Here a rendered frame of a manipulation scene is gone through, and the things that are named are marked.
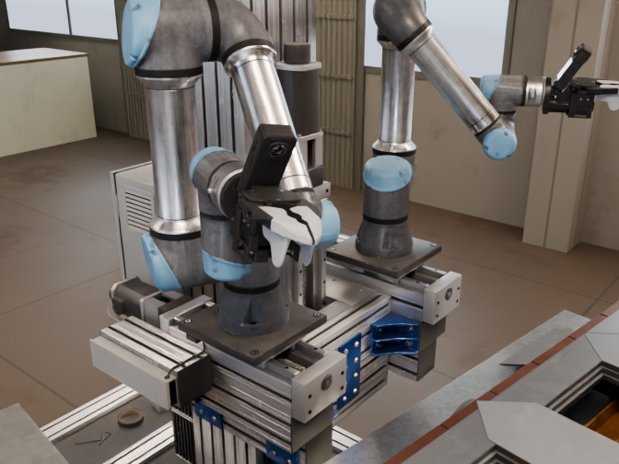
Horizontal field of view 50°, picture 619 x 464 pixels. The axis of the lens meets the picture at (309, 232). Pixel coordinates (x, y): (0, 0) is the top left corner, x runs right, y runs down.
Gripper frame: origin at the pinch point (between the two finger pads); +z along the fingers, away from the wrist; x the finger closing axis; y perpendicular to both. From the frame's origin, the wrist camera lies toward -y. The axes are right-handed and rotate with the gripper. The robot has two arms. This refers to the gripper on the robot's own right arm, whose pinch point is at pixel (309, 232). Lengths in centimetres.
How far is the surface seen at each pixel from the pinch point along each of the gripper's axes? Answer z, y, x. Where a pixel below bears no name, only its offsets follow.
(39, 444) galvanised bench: -31, 45, 25
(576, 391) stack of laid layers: -29, 51, -87
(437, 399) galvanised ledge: -57, 68, -73
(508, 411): -27, 52, -66
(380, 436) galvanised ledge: -50, 71, -52
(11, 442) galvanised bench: -33, 45, 29
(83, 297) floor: -296, 145, -18
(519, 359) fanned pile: -58, 61, -100
